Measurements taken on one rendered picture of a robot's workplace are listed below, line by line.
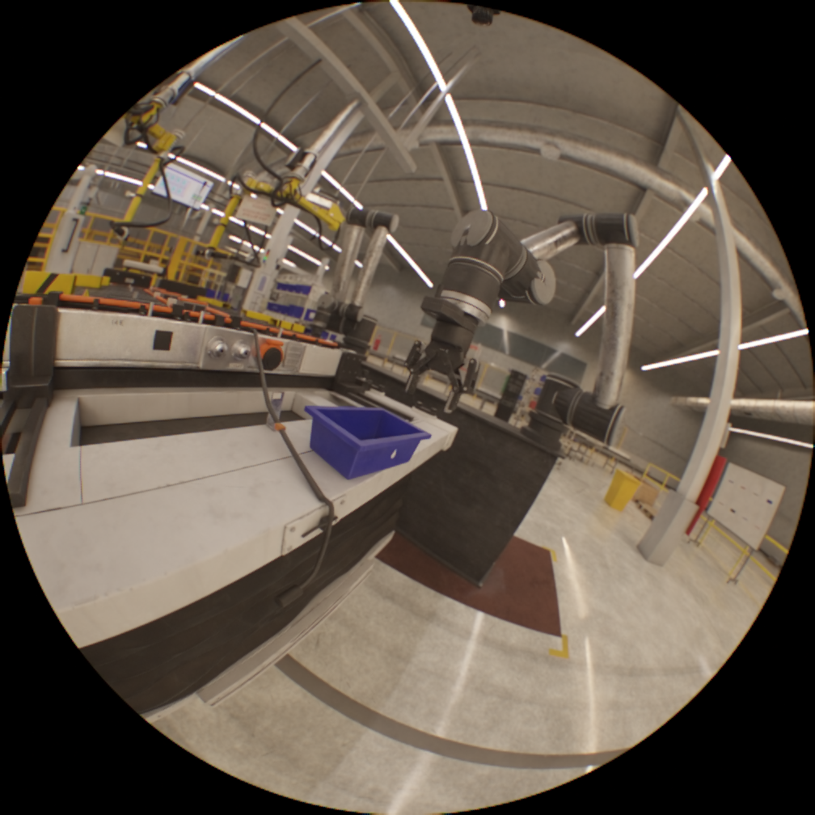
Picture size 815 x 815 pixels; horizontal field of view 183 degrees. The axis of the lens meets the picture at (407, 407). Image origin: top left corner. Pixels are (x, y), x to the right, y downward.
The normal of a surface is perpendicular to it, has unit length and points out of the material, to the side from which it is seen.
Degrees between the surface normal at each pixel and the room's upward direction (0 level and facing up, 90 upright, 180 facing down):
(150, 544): 0
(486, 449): 90
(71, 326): 90
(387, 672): 0
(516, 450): 90
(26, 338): 90
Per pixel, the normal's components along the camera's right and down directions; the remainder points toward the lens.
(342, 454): -0.55, 0.07
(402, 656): 0.34, -0.92
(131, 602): 0.85, 0.39
